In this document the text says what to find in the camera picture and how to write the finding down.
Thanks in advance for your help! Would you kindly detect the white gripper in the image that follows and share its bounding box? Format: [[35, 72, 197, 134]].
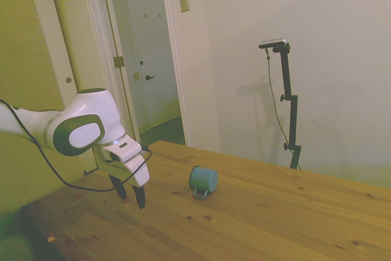
[[92, 145, 151, 210]]

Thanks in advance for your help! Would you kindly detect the blue plastic cup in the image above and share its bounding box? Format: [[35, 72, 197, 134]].
[[188, 165, 219, 200]]

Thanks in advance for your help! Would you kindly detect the white panel door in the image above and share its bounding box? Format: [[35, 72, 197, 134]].
[[121, 0, 181, 131]]

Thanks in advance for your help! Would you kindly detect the white open door leaf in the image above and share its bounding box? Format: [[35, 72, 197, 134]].
[[26, 0, 92, 112]]

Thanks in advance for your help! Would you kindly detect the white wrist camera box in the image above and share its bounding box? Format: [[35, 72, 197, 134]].
[[101, 138, 143, 163]]

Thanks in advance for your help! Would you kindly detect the white door frame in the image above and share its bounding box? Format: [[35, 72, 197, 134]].
[[78, 0, 192, 147]]

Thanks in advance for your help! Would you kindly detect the black jointed camera stand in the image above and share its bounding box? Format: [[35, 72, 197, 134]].
[[271, 43, 303, 171]]

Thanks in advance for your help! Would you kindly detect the silver bar camera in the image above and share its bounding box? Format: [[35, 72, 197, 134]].
[[258, 38, 289, 50]]

